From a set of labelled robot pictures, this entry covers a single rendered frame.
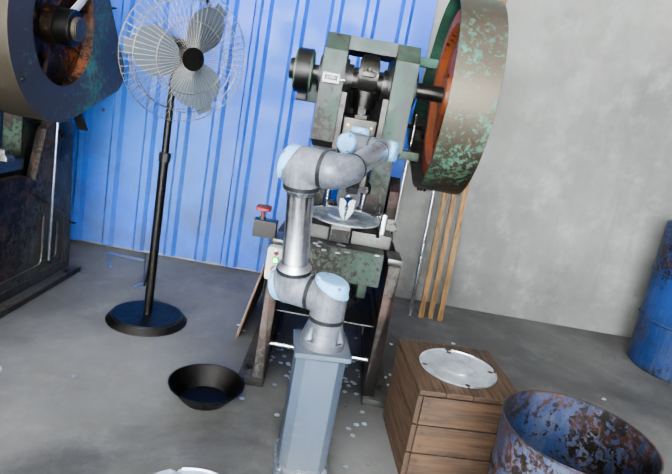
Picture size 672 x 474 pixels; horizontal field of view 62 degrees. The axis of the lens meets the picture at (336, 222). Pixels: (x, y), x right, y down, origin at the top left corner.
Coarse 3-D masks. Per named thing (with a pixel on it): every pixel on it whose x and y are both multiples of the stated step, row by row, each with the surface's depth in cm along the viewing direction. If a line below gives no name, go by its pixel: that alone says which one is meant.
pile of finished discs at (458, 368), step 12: (420, 360) 211; (432, 360) 213; (444, 360) 214; (456, 360) 216; (468, 360) 219; (480, 360) 220; (432, 372) 203; (444, 372) 205; (456, 372) 206; (468, 372) 207; (480, 372) 210; (456, 384) 197; (468, 384) 200; (480, 384) 201; (492, 384) 201
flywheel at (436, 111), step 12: (456, 24) 240; (456, 36) 250; (444, 48) 261; (456, 48) 249; (444, 60) 264; (444, 72) 267; (444, 84) 243; (444, 96) 238; (432, 108) 273; (444, 108) 239; (432, 120) 272; (432, 132) 270; (432, 144) 266
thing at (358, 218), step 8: (320, 208) 235; (336, 208) 240; (320, 216) 223; (328, 216) 225; (336, 216) 225; (352, 216) 229; (360, 216) 234; (336, 224) 215; (344, 224) 218; (352, 224) 220; (360, 224) 222; (368, 224) 224; (376, 224) 226
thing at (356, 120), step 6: (354, 114) 243; (342, 120) 239; (348, 120) 239; (354, 120) 239; (360, 120) 239; (366, 120) 240; (342, 126) 239; (348, 126) 239; (360, 126) 239; (366, 126) 239; (372, 126) 239; (342, 132) 240; (372, 132) 240; (366, 174) 243; (366, 180) 244
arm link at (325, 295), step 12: (312, 276) 185; (324, 276) 183; (336, 276) 186; (312, 288) 181; (324, 288) 178; (336, 288) 178; (348, 288) 182; (312, 300) 180; (324, 300) 179; (336, 300) 179; (312, 312) 182; (324, 312) 179; (336, 312) 180
